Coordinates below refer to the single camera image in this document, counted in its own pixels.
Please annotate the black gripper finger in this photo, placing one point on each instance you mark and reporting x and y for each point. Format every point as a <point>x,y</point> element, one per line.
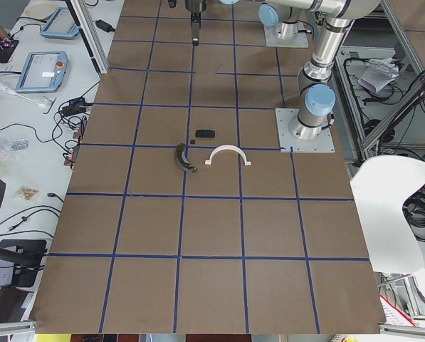
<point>195,23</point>

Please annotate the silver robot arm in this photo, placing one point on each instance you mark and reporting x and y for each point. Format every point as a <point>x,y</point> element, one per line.
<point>316,98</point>

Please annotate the black power adapter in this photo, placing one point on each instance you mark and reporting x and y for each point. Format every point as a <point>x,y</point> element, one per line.
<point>104,26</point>

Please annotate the black brake pad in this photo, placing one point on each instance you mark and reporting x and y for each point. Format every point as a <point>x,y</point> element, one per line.
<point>205,134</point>

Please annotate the far blue teach pendant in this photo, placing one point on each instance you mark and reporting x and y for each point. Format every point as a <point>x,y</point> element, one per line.
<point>60,25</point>

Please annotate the blue teach pendant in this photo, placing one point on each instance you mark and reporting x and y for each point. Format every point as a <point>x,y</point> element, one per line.
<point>60,25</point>
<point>43,72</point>

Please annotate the olive metal brake shoe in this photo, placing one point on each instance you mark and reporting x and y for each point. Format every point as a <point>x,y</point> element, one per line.
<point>182,160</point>

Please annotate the white paper plate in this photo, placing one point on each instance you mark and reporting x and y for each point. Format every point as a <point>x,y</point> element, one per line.
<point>40,10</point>

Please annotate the near blue teach pendant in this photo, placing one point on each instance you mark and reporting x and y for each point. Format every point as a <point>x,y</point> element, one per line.
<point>43,72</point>

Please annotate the clear plastic water bottle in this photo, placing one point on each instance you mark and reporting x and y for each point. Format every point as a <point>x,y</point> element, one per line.
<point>7,148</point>

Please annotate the white plastic chair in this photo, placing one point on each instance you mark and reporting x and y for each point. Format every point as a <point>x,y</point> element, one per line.
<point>380,187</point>

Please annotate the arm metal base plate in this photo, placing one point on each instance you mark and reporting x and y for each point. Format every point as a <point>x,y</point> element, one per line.
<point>286,35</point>
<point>296,138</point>

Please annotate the white curved plastic bracket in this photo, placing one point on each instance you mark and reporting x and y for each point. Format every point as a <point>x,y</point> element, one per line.
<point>228,149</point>

